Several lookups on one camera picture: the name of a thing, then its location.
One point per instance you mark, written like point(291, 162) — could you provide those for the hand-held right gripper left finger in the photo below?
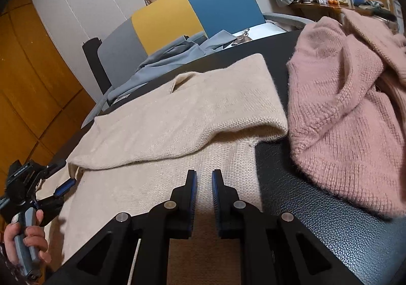
point(191, 202)

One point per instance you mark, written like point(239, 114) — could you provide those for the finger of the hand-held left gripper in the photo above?
point(65, 188)
point(50, 207)

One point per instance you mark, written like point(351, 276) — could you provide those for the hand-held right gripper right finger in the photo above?
point(219, 202)

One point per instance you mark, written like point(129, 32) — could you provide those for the beige knit sweater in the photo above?
point(158, 133)

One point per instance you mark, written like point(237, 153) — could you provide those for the person's left hand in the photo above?
point(33, 237)

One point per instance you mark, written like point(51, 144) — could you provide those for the orange wooden wardrobe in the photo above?
point(31, 82)

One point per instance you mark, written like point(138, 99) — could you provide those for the blue-grey garment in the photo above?
point(165, 63)

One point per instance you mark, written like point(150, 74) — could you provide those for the pink knit sweater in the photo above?
point(342, 114)

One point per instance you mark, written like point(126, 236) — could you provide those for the white printed paper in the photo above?
point(266, 30)

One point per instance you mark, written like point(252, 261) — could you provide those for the grey yellow blue chair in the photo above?
point(165, 15)

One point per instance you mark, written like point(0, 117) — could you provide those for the cluttered wooden desk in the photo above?
point(320, 9)

